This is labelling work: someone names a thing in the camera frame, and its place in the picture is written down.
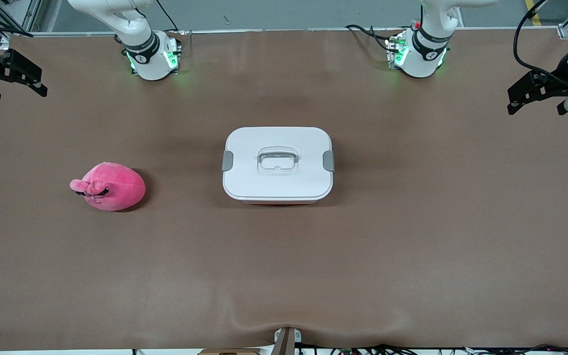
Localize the pink plush toy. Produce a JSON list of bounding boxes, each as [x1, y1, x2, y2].
[[70, 162, 146, 213]]

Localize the white box lid grey clasps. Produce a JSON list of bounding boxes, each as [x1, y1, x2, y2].
[[221, 126, 335, 200]]

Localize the pink plastic box base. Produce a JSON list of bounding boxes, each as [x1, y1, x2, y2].
[[235, 196, 326, 206]]

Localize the brown table mat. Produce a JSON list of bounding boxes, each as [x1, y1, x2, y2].
[[0, 27, 568, 352]]

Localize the brown cardboard piece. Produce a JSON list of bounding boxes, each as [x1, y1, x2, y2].
[[198, 348, 263, 355]]

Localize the black diagonal frame strut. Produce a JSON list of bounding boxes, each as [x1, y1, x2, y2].
[[0, 5, 34, 38]]

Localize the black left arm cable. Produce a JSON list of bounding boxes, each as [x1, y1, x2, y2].
[[513, 0, 568, 82]]

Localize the silver aluminium frame post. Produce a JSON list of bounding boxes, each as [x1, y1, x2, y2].
[[20, 0, 44, 33]]

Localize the black left base cables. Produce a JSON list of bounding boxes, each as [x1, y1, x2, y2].
[[345, 23, 403, 54]]

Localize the long silver table rail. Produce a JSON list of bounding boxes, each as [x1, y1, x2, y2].
[[5, 27, 568, 38]]

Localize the silver bracket with brown post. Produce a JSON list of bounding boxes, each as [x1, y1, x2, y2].
[[273, 326, 303, 355]]

